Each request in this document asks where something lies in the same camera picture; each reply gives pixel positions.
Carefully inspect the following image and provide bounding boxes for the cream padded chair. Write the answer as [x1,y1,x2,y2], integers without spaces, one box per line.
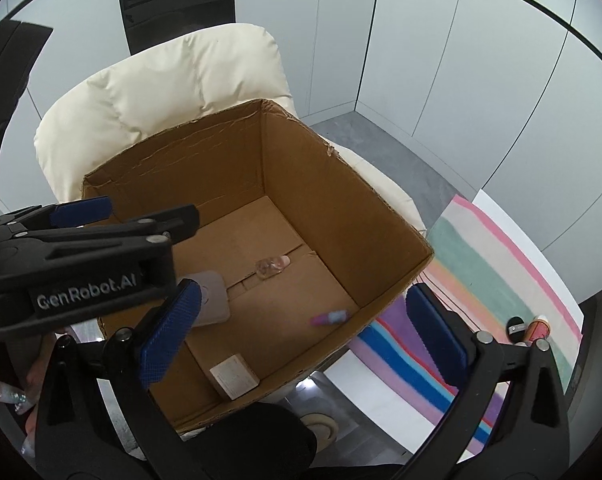
[33,22,426,241]

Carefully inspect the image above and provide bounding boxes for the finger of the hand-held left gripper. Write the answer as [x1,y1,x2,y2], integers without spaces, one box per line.
[0,196,114,234]
[28,204,200,261]

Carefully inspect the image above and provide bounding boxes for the white tall cabinets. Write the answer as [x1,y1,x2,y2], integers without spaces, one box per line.
[0,0,602,301]

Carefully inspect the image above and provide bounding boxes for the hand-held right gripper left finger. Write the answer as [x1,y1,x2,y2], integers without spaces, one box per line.
[33,280,216,480]

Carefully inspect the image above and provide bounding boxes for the person's left hand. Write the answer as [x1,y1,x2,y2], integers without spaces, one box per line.
[0,334,58,456]

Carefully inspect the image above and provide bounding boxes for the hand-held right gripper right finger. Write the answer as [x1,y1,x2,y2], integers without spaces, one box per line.
[396,282,572,480]

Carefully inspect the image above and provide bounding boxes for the person's left leg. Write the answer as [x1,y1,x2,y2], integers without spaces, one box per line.
[181,402,316,480]

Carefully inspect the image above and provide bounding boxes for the clear square plastic case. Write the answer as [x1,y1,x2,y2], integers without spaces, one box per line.
[178,270,230,328]

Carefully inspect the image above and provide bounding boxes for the white table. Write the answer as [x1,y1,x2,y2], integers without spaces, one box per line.
[301,190,586,456]

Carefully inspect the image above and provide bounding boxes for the small purple bottle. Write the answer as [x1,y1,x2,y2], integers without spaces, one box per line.
[310,310,350,327]

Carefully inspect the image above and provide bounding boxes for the red jar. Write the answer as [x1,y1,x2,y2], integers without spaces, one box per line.
[525,314,552,346]

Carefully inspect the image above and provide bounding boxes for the white square box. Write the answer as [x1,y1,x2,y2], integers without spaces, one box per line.
[210,354,259,401]

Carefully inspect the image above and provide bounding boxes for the pink tube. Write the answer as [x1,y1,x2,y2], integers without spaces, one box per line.
[255,255,292,278]

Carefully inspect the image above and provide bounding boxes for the striped colourful cloth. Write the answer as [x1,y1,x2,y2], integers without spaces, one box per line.
[353,195,584,456]

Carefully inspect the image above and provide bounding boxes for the brown cardboard box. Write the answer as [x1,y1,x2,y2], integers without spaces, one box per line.
[81,99,434,436]

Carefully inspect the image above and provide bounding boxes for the black glass oven panel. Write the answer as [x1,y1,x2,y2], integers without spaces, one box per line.
[115,0,236,56]

